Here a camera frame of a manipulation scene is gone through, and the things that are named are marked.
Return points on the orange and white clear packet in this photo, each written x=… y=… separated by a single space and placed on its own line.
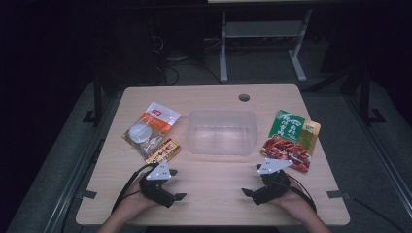
x=152 y=127

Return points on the white metal stand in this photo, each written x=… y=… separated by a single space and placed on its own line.
x=262 y=29

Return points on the clear plastic container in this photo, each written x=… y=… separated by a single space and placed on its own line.
x=222 y=132

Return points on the person's right hand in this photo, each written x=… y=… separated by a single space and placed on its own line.
x=293 y=202

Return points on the small yellow brown box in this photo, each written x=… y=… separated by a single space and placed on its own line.
x=163 y=151

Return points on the green and red food packet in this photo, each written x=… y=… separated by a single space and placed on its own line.
x=288 y=139

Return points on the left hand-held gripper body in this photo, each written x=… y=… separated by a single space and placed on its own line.
x=158 y=171

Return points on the black metal stand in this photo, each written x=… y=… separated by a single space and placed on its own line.
x=366 y=97

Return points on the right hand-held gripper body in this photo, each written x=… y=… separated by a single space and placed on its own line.
x=273 y=186

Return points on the grey tape strip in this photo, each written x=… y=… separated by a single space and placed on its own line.
x=87 y=194
x=336 y=194

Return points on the person's left hand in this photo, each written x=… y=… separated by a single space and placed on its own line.
x=141 y=200

